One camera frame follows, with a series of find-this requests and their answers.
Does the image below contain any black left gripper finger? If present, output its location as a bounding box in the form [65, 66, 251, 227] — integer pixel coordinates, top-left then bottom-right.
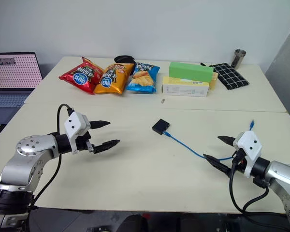
[89, 120, 111, 130]
[93, 139, 121, 155]

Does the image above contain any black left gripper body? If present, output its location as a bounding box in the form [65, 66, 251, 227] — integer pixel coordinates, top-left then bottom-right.
[76, 131, 95, 154]

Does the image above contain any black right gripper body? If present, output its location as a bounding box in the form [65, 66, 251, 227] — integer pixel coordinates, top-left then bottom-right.
[231, 149, 247, 174]

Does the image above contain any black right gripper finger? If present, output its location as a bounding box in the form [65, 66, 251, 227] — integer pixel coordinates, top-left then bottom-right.
[217, 135, 236, 147]
[203, 154, 232, 176]

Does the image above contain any small black adapter box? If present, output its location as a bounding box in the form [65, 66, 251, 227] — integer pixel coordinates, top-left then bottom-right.
[152, 118, 171, 135]

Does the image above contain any orange chip bag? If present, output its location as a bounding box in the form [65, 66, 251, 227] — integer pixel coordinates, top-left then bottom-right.
[93, 62, 135, 95]

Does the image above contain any red chip bag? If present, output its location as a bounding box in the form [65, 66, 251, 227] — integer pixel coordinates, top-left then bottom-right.
[58, 57, 105, 95]

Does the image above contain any blue chip bag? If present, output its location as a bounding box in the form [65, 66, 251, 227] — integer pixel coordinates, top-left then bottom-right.
[125, 62, 160, 94]

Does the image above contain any black white checkered pouch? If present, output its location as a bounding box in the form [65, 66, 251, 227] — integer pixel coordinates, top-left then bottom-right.
[208, 63, 250, 91]

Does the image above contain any white yellow rectangular box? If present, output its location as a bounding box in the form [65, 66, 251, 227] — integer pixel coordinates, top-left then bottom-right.
[161, 76, 210, 98]

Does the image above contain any green rectangular box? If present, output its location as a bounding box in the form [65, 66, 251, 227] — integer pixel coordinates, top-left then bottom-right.
[169, 61, 214, 83]

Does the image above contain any steel cup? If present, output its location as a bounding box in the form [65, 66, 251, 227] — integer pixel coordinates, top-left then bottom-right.
[230, 49, 247, 69]

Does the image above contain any open laptop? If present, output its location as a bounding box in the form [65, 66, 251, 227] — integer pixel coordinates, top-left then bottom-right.
[0, 51, 44, 132]

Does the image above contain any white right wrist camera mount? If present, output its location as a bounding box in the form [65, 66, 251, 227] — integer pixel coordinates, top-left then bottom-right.
[232, 131, 263, 178]

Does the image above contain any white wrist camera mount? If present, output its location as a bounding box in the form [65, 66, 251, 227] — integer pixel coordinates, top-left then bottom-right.
[64, 111, 91, 155]
[232, 131, 263, 178]

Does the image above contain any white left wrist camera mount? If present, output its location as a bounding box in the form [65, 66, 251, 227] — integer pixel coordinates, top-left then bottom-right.
[64, 111, 91, 155]

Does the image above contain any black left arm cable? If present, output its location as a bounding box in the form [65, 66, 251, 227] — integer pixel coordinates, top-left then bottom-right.
[29, 103, 75, 211]

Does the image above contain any blue cable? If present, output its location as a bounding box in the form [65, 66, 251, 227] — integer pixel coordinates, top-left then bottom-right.
[164, 119, 256, 161]

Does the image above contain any black round ring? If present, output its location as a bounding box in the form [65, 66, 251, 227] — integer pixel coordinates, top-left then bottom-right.
[114, 55, 135, 64]

